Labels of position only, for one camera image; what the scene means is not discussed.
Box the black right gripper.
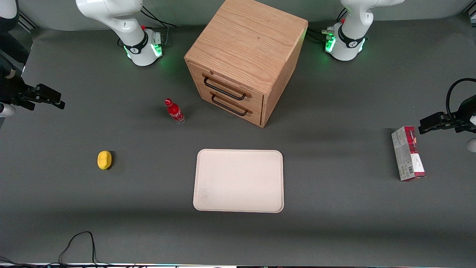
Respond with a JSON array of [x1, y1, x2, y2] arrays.
[[0, 56, 66, 112]]

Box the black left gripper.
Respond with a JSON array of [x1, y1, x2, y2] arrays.
[[418, 95, 476, 135]]

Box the red coke bottle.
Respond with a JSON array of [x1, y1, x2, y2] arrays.
[[165, 98, 186, 124]]

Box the cream rectangular tray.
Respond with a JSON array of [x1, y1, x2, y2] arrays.
[[193, 149, 284, 213]]

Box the red and white carton box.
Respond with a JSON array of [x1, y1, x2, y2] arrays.
[[391, 126, 426, 182]]

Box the yellow lemon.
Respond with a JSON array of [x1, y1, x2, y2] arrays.
[[97, 150, 112, 170]]

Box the wooden drawer front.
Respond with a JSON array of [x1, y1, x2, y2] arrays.
[[187, 60, 265, 113]]

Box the wooden drawer cabinet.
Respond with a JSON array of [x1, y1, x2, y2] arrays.
[[184, 0, 309, 128]]

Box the thick black gripper cable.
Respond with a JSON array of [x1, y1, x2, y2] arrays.
[[446, 78, 476, 120]]

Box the black right arm base cables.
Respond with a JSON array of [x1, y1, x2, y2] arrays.
[[118, 5, 177, 47]]

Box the black arm base cables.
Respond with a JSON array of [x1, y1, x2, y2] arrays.
[[306, 7, 348, 44], [118, 5, 177, 47]]

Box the thin black looped cable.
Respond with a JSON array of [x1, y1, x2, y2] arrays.
[[0, 231, 112, 268]]

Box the black left arm base cables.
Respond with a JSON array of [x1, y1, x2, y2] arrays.
[[306, 7, 348, 44]]

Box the black metal drawer handle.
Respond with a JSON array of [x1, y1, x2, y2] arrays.
[[203, 76, 247, 101], [211, 93, 249, 117]]

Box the wooden box with black handle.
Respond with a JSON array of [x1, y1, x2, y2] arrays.
[[198, 88, 264, 128]]

